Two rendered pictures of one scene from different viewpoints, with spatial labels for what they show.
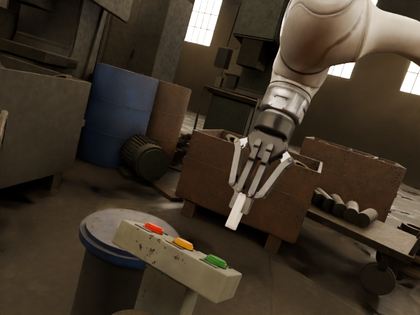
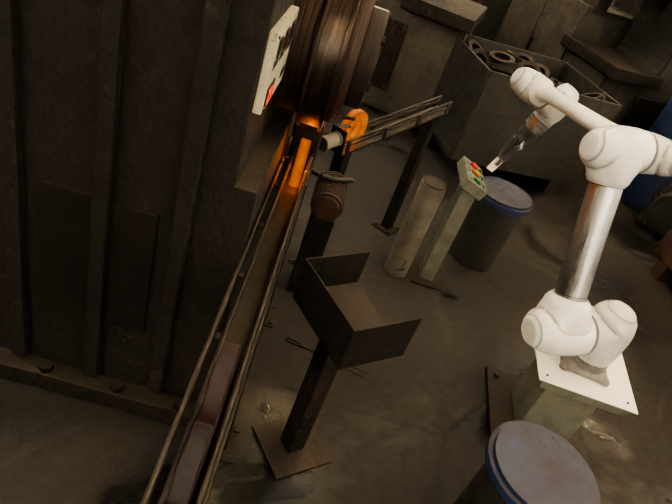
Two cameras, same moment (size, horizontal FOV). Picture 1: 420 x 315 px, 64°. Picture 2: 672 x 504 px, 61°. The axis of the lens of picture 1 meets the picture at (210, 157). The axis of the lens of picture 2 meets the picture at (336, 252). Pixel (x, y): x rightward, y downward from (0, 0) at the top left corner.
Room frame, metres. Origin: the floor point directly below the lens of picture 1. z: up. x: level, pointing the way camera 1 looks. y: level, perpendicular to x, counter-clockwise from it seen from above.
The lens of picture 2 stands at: (-0.96, -1.83, 1.58)
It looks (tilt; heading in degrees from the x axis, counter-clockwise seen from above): 35 degrees down; 60
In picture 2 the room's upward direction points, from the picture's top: 20 degrees clockwise
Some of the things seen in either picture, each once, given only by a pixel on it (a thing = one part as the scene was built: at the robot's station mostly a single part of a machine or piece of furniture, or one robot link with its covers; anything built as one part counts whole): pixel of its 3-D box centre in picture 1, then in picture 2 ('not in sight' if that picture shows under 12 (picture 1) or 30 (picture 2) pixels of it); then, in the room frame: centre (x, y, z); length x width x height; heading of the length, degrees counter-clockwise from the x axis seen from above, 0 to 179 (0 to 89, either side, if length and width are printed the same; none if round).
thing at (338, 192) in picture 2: not in sight; (315, 235); (-0.07, -0.07, 0.27); 0.22 x 0.13 x 0.53; 66
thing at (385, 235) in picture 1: (350, 195); not in sight; (2.44, -1.07, 0.48); 1.18 x 0.65 x 0.96; 56
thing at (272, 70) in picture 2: not in sight; (277, 57); (-0.57, -0.58, 1.15); 0.26 x 0.02 x 0.18; 66
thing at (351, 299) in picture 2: not in sight; (323, 379); (-0.31, -0.89, 0.36); 0.26 x 0.20 x 0.72; 101
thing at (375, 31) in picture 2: not in sight; (366, 59); (-0.24, -0.36, 1.11); 0.28 x 0.06 x 0.28; 66
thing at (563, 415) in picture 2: not in sight; (553, 396); (0.71, -0.87, 0.16); 0.40 x 0.40 x 0.31; 61
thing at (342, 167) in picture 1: (342, 180); not in sight; (3.87, -1.55, 0.38); 1.03 x 0.83 x 0.75; 69
